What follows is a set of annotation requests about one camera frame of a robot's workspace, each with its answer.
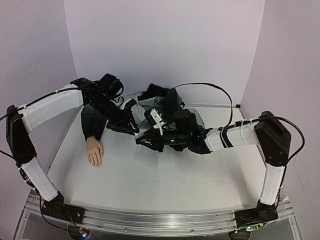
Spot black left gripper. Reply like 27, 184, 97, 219
90, 96, 142, 135

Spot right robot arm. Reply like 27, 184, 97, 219
135, 109, 292, 206

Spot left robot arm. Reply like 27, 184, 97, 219
6, 74, 139, 219

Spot grey and black jacket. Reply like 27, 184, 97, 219
81, 83, 205, 152

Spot mannequin hand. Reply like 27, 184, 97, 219
86, 135, 104, 168

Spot small green circuit board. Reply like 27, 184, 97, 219
67, 225, 91, 240

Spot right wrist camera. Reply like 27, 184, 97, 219
144, 108, 166, 136

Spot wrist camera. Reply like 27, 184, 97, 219
99, 73, 124, 104
144, 108, 166, 136

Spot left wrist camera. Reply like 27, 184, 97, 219
99, 73, 124, 104

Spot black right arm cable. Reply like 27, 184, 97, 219
172, 82, 306, 171

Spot aluminium table front rail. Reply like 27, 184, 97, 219
24, 194, 293, 232

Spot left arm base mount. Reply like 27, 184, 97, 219
41, 191, 85, 224

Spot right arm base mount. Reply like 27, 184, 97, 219
234, 201, 278, 229

